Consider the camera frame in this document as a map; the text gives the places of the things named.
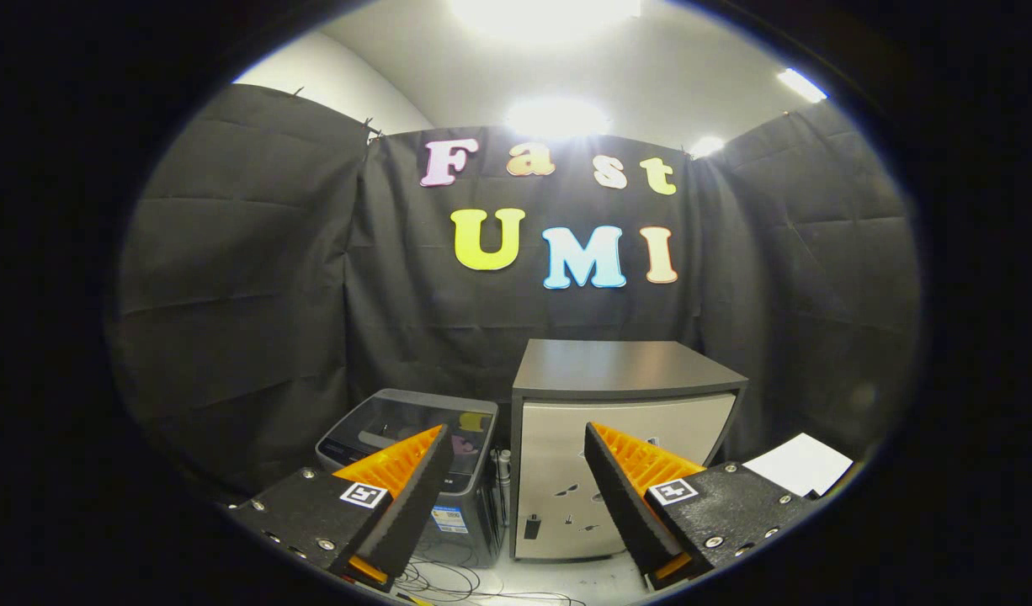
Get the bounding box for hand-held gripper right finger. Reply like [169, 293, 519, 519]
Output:
[583, 421, 820, 590]

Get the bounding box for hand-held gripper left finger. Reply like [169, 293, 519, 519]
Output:
[227, 423, 454, 592]

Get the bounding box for grey washing machine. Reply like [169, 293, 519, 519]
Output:
[316, 388, 506, 570]

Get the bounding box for dark washing machine lid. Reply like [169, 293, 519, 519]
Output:
[321, 389, 498, 497]

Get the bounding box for silver cabinet with dark top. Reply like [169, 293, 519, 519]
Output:
[509, 339, 749, 563]

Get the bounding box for white paper sheet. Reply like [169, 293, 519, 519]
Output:
[742, 433, 854, 499]

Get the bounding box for black backdrop cloth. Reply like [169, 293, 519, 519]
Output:
[104, 82, 921, 497]

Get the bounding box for rectangular ceiling light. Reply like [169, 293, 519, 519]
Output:
[775, 67, 828, 104]

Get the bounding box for large round ceiling light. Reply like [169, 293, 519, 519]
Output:
[449, 0, 643, 47]

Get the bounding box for grey hose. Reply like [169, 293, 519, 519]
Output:
[491, 448, 513, 508]

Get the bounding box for thin floor cables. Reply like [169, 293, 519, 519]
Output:
[394, 557, 586, 606]

